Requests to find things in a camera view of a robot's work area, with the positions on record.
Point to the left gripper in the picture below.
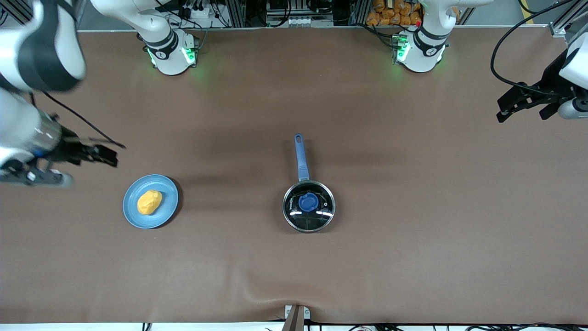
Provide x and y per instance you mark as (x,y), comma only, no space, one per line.
(549,85)

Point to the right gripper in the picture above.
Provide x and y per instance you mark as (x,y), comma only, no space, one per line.
(69,150)

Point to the yellow potato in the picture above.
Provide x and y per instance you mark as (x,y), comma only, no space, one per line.
(149,202)

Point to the glass lid with blue knob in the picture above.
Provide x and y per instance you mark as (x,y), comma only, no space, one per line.
(308,202)

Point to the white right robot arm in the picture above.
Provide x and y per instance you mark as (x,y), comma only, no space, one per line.
(18,124)

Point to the blue round plate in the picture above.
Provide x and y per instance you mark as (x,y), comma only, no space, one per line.
(161,216)

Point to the orange items pile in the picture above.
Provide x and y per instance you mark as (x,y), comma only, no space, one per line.
(390,14)

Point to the white power strip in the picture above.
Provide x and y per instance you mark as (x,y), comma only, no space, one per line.
(197,12)

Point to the aluminium equipment rack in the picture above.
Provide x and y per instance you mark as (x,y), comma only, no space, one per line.
(298,11)

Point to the aluminium frame post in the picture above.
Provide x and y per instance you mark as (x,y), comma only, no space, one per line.
(562,27)

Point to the metal table clamp bracket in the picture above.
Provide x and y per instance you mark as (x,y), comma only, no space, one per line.
(296,319)

